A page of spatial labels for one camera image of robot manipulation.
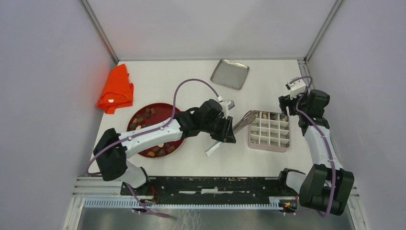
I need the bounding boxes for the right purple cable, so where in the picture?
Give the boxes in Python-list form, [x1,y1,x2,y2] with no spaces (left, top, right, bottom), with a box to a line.
[288,76,336,219]

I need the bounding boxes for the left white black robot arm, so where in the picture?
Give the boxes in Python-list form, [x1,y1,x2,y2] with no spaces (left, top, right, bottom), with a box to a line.
[91,99,236,195]

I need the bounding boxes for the dark round chocolate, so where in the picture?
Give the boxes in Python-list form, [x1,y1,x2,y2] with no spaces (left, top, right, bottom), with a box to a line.
[158,149,166,157]

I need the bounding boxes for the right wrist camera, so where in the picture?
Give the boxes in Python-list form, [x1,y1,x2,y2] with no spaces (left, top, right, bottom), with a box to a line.
[285,79,307,99]

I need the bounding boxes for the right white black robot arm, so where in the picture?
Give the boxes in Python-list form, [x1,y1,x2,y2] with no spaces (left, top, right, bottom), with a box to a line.
[276,90,354,216]

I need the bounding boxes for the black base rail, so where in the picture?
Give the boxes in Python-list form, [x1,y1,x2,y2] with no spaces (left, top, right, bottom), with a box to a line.
[133,176,298,205]

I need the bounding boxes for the brown chocolate piece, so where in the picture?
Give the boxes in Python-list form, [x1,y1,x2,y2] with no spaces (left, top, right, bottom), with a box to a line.
[167,146,176,153]

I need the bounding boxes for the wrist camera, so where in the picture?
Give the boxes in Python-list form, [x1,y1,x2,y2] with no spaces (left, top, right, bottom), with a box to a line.
[219,100,235,118]
[285,79,307,99]

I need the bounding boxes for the red round plate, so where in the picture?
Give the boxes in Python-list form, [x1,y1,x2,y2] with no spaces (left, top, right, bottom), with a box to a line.
[126,103,183,158]

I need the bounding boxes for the white slotted cable duct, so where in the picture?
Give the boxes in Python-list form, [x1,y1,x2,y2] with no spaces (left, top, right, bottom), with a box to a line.
[84,198,282,210]

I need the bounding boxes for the silver tin lid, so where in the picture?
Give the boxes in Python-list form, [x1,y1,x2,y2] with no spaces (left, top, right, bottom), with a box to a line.
[210,59,250,91]

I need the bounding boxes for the purple cable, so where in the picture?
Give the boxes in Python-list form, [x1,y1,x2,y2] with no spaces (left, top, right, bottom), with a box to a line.
[288,76,336,219]
[86,79,221,177]

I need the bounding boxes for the caramel chocolate piece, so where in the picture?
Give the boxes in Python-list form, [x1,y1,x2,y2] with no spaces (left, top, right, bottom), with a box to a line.
[147,151,155,158]

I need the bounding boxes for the pink tin box with dividers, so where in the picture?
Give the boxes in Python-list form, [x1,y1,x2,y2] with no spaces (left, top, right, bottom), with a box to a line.
[248,110,290,153]

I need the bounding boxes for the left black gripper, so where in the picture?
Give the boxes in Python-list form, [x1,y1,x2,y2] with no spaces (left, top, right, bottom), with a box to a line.
[201,114,236,143]

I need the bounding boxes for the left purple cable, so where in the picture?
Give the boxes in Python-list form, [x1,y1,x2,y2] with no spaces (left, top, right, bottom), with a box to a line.
[86,79,221,177]

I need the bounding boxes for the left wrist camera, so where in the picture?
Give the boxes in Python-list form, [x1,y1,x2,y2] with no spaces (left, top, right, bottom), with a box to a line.
[219,100,235,118]

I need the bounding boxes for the silver serving tongs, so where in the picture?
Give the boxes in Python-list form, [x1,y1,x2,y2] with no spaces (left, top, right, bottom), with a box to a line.
[205,110,256,157]

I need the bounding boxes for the orange folded cloth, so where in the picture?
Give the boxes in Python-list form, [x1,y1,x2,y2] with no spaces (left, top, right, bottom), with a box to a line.
[96,64,134,114]

